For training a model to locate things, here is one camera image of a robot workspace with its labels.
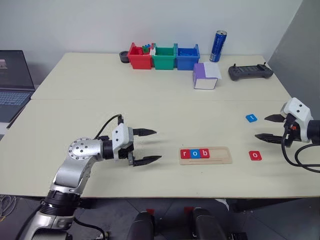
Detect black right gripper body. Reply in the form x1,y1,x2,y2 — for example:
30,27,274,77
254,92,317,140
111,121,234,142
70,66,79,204
282,113,301,148

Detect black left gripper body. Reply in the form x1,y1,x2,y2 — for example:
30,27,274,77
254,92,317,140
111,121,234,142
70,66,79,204
118,141,137,167

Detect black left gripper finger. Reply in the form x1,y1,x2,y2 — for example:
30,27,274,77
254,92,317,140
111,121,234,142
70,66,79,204
132,155,163,168
132,128,158,137

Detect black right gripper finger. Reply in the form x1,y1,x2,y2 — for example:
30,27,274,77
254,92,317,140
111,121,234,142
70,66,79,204
254,133,287,145
264,114,286,123

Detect red letter o block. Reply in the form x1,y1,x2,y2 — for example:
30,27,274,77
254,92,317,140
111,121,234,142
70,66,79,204
248,150,263,161

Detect wooden letter tray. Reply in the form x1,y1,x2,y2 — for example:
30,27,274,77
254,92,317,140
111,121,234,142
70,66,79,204
178,146,233,166

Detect grey handheld controller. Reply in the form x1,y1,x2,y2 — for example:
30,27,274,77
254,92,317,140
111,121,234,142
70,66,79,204
227,62,274,82

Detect dark rounded shape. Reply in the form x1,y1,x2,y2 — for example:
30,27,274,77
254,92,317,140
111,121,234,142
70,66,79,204
191,207,227,240
127,210,156,240

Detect red plastic bin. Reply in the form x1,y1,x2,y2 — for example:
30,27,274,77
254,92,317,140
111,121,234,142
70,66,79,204
127,42,154,70

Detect green plastic bin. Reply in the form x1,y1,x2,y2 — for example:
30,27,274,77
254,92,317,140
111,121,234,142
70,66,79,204
151,43,177,71

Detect black round holder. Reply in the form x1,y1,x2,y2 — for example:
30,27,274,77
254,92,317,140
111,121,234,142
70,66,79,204
119,50,131,64

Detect purple and white box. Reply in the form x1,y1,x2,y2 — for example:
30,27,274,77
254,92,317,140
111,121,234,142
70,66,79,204
192,62,218,90

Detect blue plastic bin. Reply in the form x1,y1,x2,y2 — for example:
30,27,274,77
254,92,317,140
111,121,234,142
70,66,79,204
174,43,201,71

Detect white crumpled object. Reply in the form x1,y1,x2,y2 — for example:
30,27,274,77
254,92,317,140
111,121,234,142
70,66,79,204
214,198,231,211

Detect blue drink can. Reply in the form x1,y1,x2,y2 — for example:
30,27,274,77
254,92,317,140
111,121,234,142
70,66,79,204
209,29,228,63

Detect dark grey laptop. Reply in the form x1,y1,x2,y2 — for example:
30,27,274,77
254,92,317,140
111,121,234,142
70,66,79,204
0,49,36,129

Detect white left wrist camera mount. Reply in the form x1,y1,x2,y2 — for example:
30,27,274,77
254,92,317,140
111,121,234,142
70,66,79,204
111,123,135,161

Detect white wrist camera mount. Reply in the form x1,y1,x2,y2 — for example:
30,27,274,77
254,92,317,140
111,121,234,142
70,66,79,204
279,97,314,144
111,123,135,161

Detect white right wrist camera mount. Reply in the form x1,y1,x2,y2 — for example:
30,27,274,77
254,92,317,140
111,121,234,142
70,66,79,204
279,97,314,144

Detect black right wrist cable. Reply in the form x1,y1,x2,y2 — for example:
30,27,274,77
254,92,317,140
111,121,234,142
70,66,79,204
281,119,320,174

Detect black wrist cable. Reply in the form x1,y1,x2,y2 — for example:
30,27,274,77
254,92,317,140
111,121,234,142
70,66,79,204
93,114,125,141
281,119,320,174

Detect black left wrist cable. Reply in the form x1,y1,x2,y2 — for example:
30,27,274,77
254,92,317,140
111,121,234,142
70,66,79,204
93,114,125,141

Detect black cable with pale plug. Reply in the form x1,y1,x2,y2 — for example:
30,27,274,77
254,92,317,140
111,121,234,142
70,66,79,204
73,216,111,240

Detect white floor cables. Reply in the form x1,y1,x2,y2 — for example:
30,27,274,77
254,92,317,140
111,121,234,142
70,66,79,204
0,194,17,222

